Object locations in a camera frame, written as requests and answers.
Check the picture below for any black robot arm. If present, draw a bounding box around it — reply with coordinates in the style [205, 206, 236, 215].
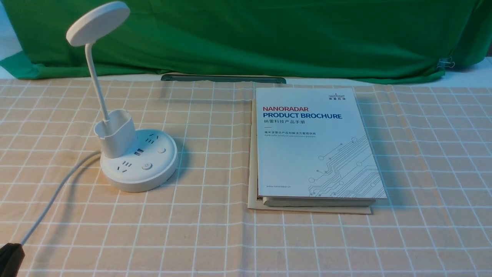
[0, 243, 25, 277]

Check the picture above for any white desk lamp socket base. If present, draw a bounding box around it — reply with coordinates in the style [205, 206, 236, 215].
[66, 1, 179, 193]

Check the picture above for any white product brochure booklet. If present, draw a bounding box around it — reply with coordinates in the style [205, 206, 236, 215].
[255, 88, 387, 207]

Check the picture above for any grey metal bar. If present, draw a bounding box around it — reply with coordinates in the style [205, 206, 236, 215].
[161, 74, 287, 84]

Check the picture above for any green backdrop cloth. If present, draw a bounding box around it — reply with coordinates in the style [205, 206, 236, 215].
[0, 0, 492, 84]

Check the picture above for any beige checkered tablecloth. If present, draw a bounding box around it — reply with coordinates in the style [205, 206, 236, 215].
[18, 80, 492, 277]

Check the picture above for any metal binder clip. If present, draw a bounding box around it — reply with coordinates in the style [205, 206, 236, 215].
[436, 57, 455, 70]

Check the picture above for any white lamp power cable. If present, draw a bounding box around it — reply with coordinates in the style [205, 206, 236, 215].
[20, 150, 102, 246]

